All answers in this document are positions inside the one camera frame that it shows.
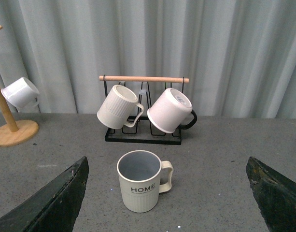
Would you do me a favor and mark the cream ribbed hanging mug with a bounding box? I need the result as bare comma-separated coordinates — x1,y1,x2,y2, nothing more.
97,85,144,130

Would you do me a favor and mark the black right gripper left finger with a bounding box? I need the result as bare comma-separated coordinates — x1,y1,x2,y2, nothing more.
0,157,89,232

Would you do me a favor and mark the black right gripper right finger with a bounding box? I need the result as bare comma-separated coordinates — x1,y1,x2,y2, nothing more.
246,157,296,232

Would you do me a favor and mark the cream HOME mug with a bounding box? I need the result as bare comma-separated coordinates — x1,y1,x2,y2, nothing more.
116,150,173,213

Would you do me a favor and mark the white mug on tree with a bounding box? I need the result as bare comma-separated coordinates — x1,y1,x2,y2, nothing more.
0,77,40,109

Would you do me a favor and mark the white mug black handle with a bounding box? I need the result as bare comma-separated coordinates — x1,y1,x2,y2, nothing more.
147,88,197,133

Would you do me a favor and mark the wooden mug tree stand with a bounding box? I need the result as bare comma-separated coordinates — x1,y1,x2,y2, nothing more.
0,25,40,147

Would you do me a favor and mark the black wire mug rack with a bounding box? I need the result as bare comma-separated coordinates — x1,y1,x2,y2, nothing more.
99,74,189,145

